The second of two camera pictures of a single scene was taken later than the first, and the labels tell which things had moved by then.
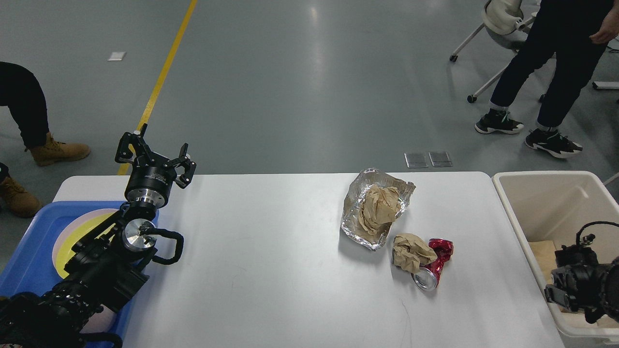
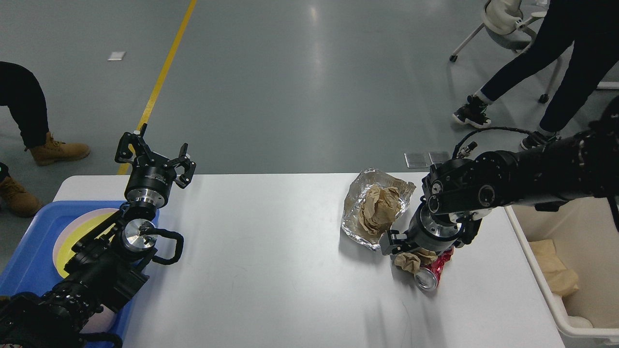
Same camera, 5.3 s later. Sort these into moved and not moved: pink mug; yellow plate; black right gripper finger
Moved: black right gripper finger
Not moved: pink mug; yellow plate
